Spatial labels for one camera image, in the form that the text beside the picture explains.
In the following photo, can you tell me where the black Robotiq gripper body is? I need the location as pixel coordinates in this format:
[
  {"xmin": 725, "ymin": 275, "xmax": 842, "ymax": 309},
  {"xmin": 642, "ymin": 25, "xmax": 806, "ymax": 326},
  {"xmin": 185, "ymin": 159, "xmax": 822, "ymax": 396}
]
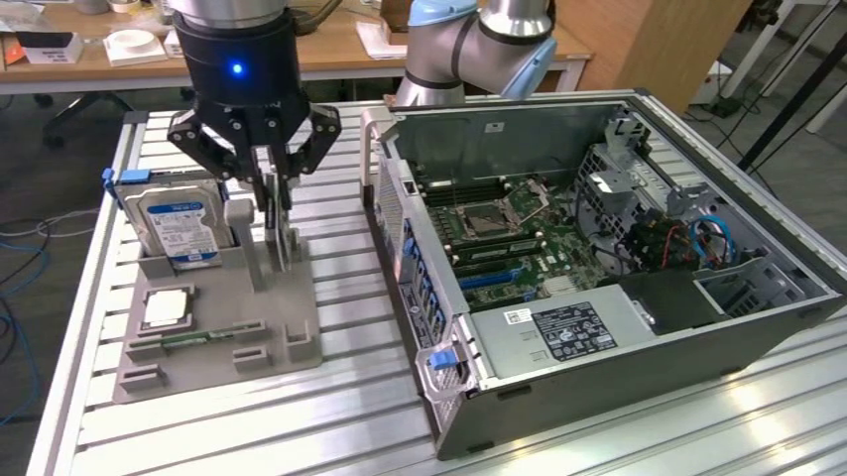
[{"xmin": 172, "ymin": 12, "xmax": 313, "ymax": 170}]

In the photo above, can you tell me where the green Nvidia graphics card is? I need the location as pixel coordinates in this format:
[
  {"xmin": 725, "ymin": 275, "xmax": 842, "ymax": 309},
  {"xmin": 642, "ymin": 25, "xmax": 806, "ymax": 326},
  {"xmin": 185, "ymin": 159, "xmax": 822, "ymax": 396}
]
[{"xmin": 262, "ymin": 168, "xmax": 299, "ymax": 274}]

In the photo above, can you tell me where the wooden desk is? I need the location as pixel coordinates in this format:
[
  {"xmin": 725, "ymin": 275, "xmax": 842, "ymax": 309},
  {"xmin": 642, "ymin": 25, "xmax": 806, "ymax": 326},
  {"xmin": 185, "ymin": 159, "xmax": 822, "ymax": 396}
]
[{"xmin": 0, "ymin": 0, "xmax": 595, "ymax": 108}]

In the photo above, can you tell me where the hard disk in blue caddy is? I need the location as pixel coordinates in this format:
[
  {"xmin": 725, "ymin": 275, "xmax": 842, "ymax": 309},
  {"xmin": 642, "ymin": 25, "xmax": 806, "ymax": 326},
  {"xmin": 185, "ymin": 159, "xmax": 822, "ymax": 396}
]
[{"xmin": 102, "ymin": 162, "xmax": 241, "ymax": 272}]

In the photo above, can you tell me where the white box with round dish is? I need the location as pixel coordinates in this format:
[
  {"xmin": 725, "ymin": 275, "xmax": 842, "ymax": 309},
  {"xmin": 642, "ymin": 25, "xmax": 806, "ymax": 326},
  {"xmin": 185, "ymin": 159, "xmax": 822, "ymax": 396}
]
[{"xmin": 102, "ymin": 28, "xmax": 171, "ymax": 68}]

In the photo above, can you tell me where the black office chair base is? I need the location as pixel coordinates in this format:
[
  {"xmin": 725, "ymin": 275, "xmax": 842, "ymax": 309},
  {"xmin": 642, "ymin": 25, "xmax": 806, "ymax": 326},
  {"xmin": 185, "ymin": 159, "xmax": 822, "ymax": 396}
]
[{"xmin": 32, "ymin": 87, "xmax": 199, "ymax": 150}]

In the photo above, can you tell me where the white paper stack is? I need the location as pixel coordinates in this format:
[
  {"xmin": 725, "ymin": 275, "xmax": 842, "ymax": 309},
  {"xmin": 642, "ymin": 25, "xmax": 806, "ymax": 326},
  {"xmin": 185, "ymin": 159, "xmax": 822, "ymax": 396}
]
[{"xmin": 355, "ymin": 19, "xmax": 410, "ymax": 61}]

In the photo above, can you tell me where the black RAM slot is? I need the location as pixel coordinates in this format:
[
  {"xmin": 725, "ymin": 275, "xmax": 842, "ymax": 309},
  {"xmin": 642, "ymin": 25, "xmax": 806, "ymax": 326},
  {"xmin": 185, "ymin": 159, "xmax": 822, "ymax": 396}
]
[
  {"xmin": 427, "ymin": 194, "xmax": 509, "ymax": 207},
  {"xmin": 423, "ymin": 176, "xmax": 503, "ymax": 188},
  {"xmin": 423, "ymin": 182, "xmax": 505, "ymax": 194},
  {"xmin": 426, "ymin": 188, "xmax": 506, "ymax": 200}
]

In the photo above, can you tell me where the brown cardboard box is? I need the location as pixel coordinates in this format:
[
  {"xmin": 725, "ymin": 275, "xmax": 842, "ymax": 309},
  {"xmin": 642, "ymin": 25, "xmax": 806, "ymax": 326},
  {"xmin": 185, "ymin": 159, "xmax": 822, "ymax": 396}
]
[{"xmin": 379, "ymin": 0, "xmax": 417, "ymax": 35}]

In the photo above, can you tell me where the white box with black lid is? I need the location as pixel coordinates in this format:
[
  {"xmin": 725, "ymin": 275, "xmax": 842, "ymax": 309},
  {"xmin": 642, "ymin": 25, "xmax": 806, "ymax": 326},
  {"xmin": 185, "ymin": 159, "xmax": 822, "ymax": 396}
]
[{"xmin": 16, "ymin": 31, "xmax": 86, "ymax": 65}]

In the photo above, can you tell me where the CPU socket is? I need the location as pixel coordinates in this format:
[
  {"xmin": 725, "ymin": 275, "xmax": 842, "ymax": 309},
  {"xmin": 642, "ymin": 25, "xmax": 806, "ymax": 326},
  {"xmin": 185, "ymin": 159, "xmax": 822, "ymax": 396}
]
[{"xmin": 459, "ymin": 200, "xmax": 518, "ymax": 239}]

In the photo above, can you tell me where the silver CPU chip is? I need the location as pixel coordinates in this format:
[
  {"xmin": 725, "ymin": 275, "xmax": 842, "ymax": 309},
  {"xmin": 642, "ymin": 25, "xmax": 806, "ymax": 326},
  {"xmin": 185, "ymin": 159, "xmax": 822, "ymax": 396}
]
[{"xmin": 143, "ymin": 292, "xmax": 191, "ymax": 327}]

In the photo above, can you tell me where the metal socket cover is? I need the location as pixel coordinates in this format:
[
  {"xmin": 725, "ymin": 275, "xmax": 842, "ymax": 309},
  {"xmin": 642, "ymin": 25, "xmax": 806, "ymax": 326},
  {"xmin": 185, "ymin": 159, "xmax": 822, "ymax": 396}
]
[{"xmin": 502, "ymin": 180, "xmax": 555, "ymax": 219}]

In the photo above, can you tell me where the installed dark RAM stick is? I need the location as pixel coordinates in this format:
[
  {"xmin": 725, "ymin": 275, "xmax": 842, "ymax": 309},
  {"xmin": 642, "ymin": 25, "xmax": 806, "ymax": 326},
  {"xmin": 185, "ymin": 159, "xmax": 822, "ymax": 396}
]
[{"xmin": 453, "ymin": 241, "xmax": 542, "ymax": 263}]

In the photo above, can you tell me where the green loose RAM stick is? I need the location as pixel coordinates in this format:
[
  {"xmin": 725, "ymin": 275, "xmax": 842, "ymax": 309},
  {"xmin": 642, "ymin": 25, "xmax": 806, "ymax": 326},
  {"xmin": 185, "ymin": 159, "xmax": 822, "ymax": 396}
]
[{"xmin": 128, "ymin": 330, "xmax": 238, "ymax": 348}]

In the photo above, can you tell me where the blue expansion slot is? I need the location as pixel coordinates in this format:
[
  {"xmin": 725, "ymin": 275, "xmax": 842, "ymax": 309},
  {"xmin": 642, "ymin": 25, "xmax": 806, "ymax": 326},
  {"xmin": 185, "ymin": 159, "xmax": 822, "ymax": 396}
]
[{"xmin": 459, "ymin": 270, "xmax": 522, "ymax": 292}]

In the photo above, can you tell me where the green motherboard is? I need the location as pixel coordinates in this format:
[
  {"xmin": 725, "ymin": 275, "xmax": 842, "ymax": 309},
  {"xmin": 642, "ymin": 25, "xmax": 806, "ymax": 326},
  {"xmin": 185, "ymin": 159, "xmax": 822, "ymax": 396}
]
[{"xmin": 421, "ymin": 173, "xmax": 617, "ymax": 313}]

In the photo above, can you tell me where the silver drive cage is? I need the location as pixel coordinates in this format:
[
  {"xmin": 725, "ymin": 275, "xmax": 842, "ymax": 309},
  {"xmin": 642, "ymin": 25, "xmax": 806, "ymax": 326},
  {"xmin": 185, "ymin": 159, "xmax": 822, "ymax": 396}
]
[{"xmin": 574, "ymin": 143, "xmax": 670, "ymax": 234}]

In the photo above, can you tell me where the grey plastic parts rack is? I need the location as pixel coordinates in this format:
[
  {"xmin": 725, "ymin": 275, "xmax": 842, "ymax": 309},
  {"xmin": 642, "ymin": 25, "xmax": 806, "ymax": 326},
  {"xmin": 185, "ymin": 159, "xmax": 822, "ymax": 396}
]
[{"xmin": 111, "ymin": 197, "xmax": 326, "ymax": 406}]

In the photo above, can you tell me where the grey power supply unit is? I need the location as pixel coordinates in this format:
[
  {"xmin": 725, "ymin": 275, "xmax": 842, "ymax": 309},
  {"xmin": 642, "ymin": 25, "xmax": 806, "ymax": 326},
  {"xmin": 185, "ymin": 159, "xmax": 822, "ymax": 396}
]
[{"xmin": 469, "ymin": 285, "xmax": 657, "ymax": 378}]

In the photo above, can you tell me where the wooden cabinet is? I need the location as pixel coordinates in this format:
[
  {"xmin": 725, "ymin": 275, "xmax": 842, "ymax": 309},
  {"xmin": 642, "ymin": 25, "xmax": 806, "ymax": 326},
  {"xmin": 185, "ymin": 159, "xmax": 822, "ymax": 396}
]
[{"xmin": 575, "ymin": 0, "xmax": 757, "ymax": 105}]

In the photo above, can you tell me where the dark grey open PC case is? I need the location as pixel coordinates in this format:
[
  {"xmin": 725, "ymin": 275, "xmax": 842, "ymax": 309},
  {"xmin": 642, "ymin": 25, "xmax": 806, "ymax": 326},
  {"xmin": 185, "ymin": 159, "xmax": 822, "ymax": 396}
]
[{"xmin": 359, "ymin": 87, "xmax": 847, "ymax": 461}]

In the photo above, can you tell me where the grey metal disk bay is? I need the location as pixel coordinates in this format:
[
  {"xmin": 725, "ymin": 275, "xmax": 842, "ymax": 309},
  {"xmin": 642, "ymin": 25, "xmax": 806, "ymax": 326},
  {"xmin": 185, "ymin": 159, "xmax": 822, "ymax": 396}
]
[{"xmin": 693, "ymin": 250, "xmax": 813, "ymax": 318}]

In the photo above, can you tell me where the black slanted pole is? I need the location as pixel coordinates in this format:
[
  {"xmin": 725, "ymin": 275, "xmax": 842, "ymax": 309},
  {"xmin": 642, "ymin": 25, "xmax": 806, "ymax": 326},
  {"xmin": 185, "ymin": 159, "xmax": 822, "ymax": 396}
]
[{"xmin": 737, "ymin": 34, "xmax": 847, "ymax": 173}]

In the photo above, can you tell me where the red disk wire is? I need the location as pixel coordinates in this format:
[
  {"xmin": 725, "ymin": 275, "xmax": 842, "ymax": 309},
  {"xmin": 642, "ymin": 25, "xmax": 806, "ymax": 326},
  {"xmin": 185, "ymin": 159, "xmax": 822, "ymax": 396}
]
[{"xmin": 661, "ymin": 222, "xmax": 703, "ymax": 267}]

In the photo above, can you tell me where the blue disk wire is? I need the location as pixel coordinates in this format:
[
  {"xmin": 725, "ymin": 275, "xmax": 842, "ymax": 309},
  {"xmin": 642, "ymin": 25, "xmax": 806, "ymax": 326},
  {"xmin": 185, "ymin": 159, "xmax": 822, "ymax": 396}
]
[{"xmin": 687, "ymin": 215, "xmax": 741, "ymax": 267}]

